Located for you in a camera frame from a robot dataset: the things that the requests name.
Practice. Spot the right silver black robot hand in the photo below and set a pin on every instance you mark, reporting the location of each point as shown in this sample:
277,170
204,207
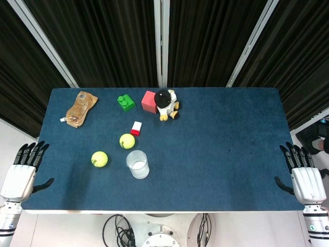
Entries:
308,184

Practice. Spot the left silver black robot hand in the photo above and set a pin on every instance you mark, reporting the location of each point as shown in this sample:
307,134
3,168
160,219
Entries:
19,180

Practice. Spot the yellow tennis ball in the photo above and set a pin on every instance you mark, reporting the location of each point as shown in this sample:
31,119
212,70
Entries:
127,141
99,159

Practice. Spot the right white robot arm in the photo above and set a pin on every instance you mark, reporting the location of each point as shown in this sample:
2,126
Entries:
317,221

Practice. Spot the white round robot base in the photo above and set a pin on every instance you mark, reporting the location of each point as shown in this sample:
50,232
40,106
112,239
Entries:
160,235

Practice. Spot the clear plastic cup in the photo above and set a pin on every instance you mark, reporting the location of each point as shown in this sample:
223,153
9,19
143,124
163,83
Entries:
138,166

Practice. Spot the black shoe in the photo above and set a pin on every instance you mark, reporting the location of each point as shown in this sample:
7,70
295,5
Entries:
317,149

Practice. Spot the brown spouted drink pouch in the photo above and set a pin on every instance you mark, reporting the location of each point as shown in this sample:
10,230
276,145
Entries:
79,108

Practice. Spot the black pleated curtain panel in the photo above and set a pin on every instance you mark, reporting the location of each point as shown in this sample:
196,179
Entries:
213,38
102,38
18,77
300,64

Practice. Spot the blue felt table mat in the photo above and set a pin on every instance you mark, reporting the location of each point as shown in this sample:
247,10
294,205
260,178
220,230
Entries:
205,154

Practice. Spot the small red white box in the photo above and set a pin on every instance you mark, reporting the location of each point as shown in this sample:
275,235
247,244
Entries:
136,128

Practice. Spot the green toy building brick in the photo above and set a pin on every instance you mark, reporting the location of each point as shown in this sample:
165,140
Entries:
126,102

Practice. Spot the red pink cube block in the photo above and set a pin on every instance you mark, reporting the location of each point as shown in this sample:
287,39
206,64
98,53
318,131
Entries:
149,102

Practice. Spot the black headed plush doll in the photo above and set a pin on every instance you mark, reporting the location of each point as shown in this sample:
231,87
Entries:
164,99

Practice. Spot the grey slanted frame post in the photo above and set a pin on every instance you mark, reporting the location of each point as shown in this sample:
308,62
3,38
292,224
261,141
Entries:
43,41
253,41

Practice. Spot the grey upright frame post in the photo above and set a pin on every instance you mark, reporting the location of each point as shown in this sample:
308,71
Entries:
161,38

